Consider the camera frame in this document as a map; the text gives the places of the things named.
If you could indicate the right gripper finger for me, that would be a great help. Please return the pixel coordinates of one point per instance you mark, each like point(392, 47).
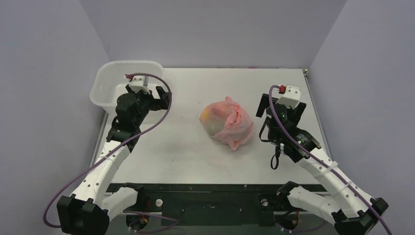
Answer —
point(263, 105)
point(298, 111)

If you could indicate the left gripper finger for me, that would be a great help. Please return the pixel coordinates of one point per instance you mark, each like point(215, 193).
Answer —
point(162, 103)
point(128, 88)

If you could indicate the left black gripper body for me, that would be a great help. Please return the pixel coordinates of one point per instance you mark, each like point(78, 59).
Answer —
point(146, 102)

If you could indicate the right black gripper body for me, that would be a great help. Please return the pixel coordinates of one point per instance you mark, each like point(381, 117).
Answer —
point(300, 112)

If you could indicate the pink plastic bag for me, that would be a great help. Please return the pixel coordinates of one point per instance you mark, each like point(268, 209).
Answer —
point(226, 121)

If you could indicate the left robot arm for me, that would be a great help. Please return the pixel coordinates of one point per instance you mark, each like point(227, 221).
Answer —
point(87, 211)

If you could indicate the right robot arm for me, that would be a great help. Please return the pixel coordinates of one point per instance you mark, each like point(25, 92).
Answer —
point(348, 208)

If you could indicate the white plastic basin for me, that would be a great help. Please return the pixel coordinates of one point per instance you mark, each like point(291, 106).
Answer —
point(110, 81)

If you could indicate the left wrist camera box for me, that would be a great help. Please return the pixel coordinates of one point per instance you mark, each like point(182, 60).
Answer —
point(139, 83)

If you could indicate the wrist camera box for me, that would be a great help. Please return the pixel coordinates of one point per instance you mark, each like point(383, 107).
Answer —
point(290, 96)
point(139, 83)

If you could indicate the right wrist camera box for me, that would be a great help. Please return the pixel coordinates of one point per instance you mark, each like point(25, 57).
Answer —
point(290, 96)

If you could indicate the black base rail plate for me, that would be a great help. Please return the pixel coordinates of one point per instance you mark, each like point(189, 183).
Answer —
point(217, 205)

